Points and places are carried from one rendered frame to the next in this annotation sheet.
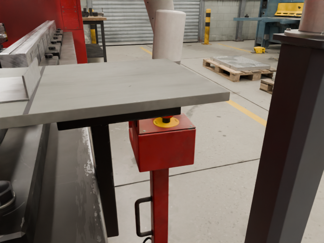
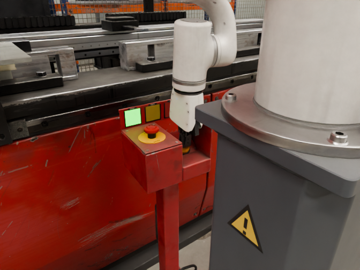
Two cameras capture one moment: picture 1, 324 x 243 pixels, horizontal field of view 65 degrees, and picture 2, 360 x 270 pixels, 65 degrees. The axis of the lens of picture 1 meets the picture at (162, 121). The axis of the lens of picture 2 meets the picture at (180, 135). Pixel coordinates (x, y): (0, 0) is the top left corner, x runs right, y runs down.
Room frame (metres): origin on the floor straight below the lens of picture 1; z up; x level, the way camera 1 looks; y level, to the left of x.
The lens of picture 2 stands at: (0.52, -0.67, 1.11)
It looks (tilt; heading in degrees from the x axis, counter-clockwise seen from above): 26 degrees down; 73
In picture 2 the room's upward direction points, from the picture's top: straight up
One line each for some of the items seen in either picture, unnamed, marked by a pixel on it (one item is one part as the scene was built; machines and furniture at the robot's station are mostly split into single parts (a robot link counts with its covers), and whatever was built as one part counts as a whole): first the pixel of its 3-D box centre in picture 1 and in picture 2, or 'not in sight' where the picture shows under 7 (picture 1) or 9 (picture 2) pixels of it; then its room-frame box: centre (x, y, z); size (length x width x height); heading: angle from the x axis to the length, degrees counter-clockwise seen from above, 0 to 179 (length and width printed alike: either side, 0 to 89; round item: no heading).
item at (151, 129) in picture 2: (166, 117); (151, 133); (0.65, -0.01, 0.79); 0.04 x 0.04 x 0.04
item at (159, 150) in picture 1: (158, 125); (165, 141); (0.69, 0.01, 0.75); 0.20 x 0.16 x 0.18; 14
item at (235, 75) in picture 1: (236, 67); not in sight; (4.53, -1.34, 0.07); 1.20 x 0.80 x 0.14; 15
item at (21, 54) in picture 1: (43, 37); (272, 37); (1.42, 0.63, 0.92); 1.67 x 0.06 x 0.10; 19
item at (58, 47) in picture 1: (54, 50); (246, 51); (1.20, 0.50, 0.89); 0.30 x 0.05 x 0.03; 19
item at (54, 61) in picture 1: (48, 68); (174, 61); (0.82, 0.37, 0.89); 0.30 x 0.05 x 0.03; 19
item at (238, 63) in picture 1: (237, 62); not in sight; (4.53, -1.34, 0.17); 0.99 x 0.63 x 0.05; 15
